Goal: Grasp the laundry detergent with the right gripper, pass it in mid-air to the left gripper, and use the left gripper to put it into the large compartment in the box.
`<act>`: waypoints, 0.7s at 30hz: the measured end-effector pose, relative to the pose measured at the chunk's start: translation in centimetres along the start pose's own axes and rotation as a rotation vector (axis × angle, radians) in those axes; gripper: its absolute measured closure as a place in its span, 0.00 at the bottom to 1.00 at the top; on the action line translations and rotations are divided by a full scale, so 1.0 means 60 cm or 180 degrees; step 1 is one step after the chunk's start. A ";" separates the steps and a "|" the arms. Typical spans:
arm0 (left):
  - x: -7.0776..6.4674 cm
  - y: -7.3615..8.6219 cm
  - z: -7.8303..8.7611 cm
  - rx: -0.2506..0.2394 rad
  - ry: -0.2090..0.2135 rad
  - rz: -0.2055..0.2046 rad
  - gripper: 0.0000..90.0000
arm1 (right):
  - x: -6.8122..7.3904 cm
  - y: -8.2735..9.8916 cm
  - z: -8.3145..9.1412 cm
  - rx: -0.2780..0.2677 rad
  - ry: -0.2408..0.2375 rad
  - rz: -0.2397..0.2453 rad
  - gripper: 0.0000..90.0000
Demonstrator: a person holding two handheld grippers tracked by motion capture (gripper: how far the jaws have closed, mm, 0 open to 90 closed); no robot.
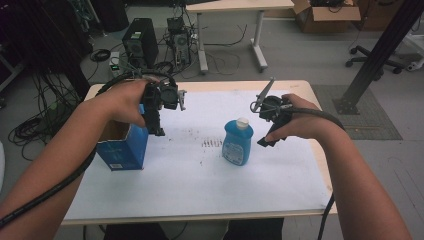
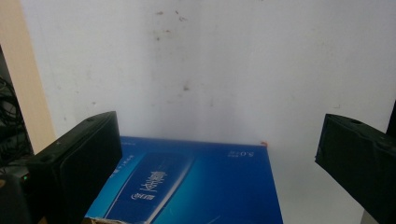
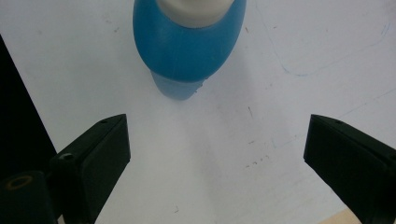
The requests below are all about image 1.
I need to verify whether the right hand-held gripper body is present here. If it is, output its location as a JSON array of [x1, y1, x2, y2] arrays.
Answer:
[[250, 76, 294, 134]]

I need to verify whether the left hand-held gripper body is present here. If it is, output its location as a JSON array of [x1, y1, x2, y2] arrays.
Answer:
[[140, 79, 188, 114]]

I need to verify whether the blue bottle with white cap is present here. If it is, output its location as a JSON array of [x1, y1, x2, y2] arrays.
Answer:
[[221, 116, 255, 167]]

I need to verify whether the blue cardboard box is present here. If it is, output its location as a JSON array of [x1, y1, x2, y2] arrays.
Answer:
[[95, 104, 150, 172]]

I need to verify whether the person's left hand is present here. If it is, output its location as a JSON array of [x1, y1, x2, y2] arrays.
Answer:
[[98, 78, 160, 129]]

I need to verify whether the person's right hand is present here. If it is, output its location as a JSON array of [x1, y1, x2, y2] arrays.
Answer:
[[265, 93, 338, 143]]

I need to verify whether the small white device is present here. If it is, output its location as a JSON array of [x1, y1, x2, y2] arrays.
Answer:
[[108, 51, 121, 78]]

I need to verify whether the large black computer tower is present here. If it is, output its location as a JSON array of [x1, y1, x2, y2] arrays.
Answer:
[[121, 17, 160, 70]]

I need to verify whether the small open computer tower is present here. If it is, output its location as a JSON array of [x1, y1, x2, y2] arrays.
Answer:
[[166, 16, 193, 68]]

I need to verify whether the white table mat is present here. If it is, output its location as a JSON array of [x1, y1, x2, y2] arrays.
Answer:
[[64, 88, 333, 222]]

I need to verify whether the grey floor mat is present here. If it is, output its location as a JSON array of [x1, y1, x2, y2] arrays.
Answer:
[[311, 83, 404, 141]]

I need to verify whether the brown cardboard box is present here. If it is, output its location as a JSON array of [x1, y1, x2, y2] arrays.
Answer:
[[292, 0, 362, 34]]

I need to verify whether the black office chair base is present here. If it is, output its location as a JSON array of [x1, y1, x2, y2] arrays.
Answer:
[[344, 44, 406, 76]]

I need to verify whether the white desk with metal legs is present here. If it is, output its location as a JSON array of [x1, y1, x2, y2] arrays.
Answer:
[[184, 0, 297, 75]]

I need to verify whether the black metal stand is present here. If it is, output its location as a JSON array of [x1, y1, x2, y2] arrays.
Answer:
[[332, 0, 424, 116]]

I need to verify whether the dark curtain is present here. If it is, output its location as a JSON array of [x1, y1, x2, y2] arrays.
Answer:
[[0, 0, 95, 101]]

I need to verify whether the right hand-held gripper black cable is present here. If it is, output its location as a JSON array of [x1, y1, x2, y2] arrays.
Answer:
[[286, 105, 347, 240]]

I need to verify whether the hand-held gripper black cable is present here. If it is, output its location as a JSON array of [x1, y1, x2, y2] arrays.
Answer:
[[0, 69, 179, 230], [286, 105, 347, 240]]

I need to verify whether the coiled black cable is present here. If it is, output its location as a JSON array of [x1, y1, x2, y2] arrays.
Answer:
[[89, 48, 112, 63]]

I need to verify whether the thin black floor cable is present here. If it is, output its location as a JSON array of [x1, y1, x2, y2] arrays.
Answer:
[[202, 23, 250, 48]]

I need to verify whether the bundle of black cables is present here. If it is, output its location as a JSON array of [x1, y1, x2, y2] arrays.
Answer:
[[7, 71, 86, 163]]

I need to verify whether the left hand-held gripper black cable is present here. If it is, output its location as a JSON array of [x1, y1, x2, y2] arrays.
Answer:
[[0, 69, 179, 230]]

